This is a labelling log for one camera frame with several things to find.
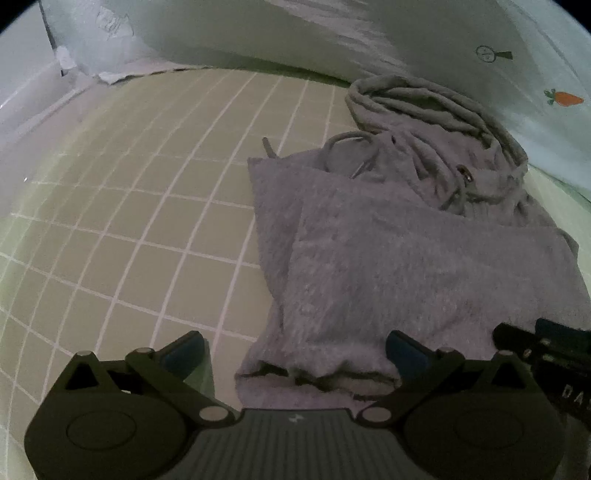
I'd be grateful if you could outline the grey zip hoodie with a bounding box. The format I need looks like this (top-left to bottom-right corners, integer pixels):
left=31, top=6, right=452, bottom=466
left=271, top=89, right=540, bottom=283
left=235, top=76, right=580, bottom=412

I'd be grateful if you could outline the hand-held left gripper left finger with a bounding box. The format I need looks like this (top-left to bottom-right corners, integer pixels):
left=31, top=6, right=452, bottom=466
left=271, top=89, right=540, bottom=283
left=55, top=330, right=235, bottom=424

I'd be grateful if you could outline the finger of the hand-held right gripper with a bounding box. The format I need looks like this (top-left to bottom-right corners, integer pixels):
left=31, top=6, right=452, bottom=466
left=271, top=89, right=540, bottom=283
left=536, top=318, right=591, bottom=346
left=492, top=323, right=591, bottom=371

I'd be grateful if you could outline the light blue printed sheet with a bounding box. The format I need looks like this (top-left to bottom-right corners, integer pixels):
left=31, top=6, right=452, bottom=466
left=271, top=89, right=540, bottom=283
left=39, top=0, right=591, bottom=204

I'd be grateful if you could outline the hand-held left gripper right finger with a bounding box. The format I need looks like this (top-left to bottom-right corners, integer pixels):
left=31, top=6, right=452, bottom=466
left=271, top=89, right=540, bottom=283
left=358, top=330, right=537, bottom=424

